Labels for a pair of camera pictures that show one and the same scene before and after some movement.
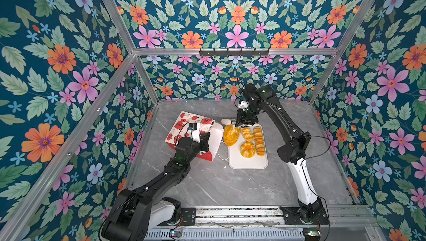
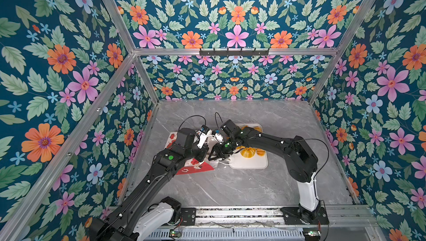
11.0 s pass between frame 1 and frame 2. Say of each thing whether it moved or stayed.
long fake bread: stayed
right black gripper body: moved
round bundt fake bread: stayed
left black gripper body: stayed
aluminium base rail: stayed
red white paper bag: moved
